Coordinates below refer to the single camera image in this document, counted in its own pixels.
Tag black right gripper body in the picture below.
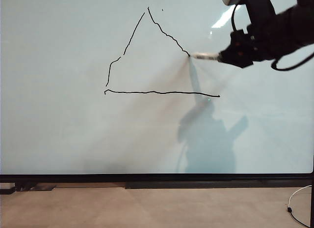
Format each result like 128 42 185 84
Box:
246 15 284 63

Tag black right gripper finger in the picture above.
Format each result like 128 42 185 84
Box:
230 28 250 47
218 42 255 69

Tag white whiteboard marker pen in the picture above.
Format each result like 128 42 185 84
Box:
189 52 222 62

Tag black whiteboard stand leg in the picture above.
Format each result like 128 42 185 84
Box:
311 172 314 228

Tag white box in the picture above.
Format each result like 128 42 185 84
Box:
0 182 16 195

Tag black camera cable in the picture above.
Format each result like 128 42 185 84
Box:
231 2 314 71

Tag black curved camera mount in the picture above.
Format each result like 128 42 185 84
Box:
238 0 277 25

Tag white cable black switch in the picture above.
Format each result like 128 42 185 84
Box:
286 185 314 228

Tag glass whiteboard black frame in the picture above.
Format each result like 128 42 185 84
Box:
0 0 314 183

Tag black metal stand frame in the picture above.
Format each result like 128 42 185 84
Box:
14 182 56 192

